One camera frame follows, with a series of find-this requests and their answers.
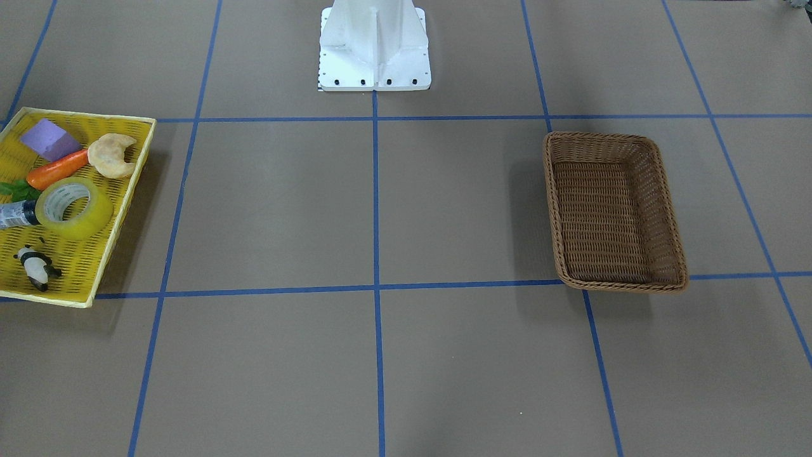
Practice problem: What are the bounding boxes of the yellow tape roll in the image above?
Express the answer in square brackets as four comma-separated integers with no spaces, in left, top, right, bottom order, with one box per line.
[35,177,113,240]

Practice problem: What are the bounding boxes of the brown wicker basket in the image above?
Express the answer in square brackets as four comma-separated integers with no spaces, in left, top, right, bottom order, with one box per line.
[543,132,690,293]

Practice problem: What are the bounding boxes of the yellow plastic basket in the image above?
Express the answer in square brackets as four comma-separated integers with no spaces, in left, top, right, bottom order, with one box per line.
[2,107,157,308]

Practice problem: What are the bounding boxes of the toy croissant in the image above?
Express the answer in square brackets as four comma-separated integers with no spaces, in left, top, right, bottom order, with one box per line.
[87,133,136,179]

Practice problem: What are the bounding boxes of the purple foam block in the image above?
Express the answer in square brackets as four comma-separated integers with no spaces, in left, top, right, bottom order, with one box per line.
[20,119,83,162]

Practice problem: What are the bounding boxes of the orange toy carrot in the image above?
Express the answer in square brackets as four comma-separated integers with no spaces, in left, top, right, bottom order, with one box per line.
[25,149,89,191]

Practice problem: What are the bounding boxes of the toy panda figure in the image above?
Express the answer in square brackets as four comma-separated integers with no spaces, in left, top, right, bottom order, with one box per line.
[13,245,63,292]

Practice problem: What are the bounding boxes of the small printed bottle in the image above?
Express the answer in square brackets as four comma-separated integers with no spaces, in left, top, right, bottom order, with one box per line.
[0,200,41,230]

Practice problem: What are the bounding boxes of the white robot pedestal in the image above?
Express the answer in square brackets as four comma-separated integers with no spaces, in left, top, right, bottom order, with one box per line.
[317,1,432,92]

